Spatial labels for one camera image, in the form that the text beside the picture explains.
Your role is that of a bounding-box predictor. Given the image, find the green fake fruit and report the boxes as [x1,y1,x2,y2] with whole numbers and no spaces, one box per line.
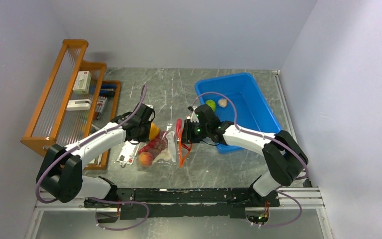
[205,100,216,112]

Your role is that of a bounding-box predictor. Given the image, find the blue plastic bin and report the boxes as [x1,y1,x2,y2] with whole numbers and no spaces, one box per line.
[194,72,283,155]

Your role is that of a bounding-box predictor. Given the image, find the clear zip top bag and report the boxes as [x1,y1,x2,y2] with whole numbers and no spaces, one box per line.
[137,126,193,167]

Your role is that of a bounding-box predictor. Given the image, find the red fake chili pepper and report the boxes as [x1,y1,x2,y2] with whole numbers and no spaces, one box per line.
[176,119,183,138]

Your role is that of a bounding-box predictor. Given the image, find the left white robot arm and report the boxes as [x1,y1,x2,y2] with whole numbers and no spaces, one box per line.
[35,103,155,207]

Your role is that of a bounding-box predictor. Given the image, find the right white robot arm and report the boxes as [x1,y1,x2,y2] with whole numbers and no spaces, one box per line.
[178,105,308,206]

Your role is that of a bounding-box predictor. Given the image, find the fake mushroom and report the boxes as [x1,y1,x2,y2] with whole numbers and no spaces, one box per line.
[152,149,172,165]

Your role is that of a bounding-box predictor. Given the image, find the white box with red label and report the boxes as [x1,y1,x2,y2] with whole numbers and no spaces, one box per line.
[73,71,92,95]

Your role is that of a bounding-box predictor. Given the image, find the fake peach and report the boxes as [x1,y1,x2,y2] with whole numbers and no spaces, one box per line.
[138,152,154,167]

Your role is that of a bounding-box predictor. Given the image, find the white flat device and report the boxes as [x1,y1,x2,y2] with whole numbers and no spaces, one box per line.
[66,99,92,111]

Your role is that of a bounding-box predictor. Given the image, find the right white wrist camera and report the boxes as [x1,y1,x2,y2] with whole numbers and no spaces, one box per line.
[187,106,199,123]

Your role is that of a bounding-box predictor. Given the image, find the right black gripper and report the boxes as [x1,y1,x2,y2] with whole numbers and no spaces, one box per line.
[178,119,210,144]

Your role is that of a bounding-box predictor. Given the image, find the fake garlic bulb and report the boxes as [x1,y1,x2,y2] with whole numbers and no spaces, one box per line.
[217,98,228,108]

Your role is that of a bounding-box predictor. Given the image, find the white blister pack card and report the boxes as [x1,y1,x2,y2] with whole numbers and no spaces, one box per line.
[115,142,140,167]

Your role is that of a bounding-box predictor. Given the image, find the orange wooden rack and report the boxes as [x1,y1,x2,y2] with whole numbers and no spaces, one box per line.
[20,39,122,156]

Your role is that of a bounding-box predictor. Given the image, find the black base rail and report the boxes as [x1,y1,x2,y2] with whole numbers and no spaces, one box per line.
[84,188,280,220]

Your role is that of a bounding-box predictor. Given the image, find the yellow fake bell pepper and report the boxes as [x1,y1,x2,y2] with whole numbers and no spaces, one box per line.
[149,122,161,141]

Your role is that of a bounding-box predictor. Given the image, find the blue marker pens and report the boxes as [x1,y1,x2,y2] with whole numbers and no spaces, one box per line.
[98,84,117,98]

